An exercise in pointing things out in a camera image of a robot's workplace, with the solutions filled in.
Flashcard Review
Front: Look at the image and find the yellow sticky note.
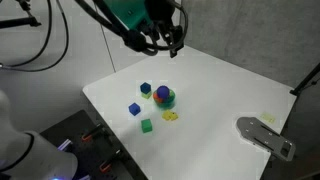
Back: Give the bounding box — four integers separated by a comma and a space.
260, 112, 277, 125

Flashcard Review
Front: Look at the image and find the thin black hanging cable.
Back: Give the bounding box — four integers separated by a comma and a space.
0, 0, 70, 73
0, 0, 54, 68

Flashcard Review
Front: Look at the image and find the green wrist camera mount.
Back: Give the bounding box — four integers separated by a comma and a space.
101, 0, 153, 32

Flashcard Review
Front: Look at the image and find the green bowl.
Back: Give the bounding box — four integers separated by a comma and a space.
152, 87, 177, 111

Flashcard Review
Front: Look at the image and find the purple bumpy ball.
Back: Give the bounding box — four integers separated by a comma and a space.
156, 85, 171, 100

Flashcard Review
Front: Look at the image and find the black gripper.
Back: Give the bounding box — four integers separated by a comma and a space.
145, 0, 185, 59

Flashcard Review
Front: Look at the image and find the orange clamp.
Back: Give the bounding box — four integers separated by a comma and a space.
99, 151, 123, 174
81, 123, 105, 143

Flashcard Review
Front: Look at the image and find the orange spiky toy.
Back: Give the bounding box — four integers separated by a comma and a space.
152, 92, 164, 103

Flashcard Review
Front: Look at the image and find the gray metal plate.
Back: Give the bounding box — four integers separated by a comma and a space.
235, 116, 297, 163

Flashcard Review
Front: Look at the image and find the green cube block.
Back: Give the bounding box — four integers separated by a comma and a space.
140, 118, 154, 135

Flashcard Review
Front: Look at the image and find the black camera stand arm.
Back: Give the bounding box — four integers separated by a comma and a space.
0, 0, 43, 30

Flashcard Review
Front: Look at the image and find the blue cube block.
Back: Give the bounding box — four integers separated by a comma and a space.
128, 102, 142, 117
139, 81, 152, 95

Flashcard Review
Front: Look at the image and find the black tripod leg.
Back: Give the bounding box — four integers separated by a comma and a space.
289, 62, 320, 97

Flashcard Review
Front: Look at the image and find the black base board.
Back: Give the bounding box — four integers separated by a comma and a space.
39, 109, 150, 180

